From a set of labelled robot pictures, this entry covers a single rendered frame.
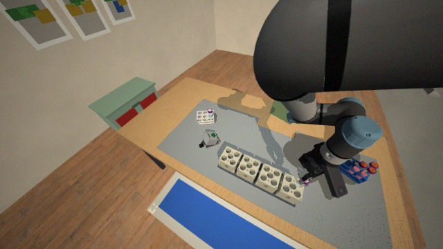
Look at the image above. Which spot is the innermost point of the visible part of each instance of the blue tube rack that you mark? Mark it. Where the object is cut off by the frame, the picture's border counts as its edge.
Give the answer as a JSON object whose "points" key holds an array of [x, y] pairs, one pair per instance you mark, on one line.
{"points": [[344, 169]]}

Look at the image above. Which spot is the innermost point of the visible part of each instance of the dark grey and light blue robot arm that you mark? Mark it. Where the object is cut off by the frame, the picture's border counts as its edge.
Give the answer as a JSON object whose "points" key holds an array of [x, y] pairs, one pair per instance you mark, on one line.
{"points": [[371, 45]]}

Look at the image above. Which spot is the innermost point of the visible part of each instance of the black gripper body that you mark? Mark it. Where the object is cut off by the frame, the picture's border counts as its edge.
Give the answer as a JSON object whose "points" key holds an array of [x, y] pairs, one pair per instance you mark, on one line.
{"points": [[312, 162]]}

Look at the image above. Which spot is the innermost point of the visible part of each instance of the grey bench mat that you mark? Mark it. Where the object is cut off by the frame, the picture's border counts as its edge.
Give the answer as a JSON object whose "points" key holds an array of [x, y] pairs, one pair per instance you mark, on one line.
{"points": [[357, 220]]}

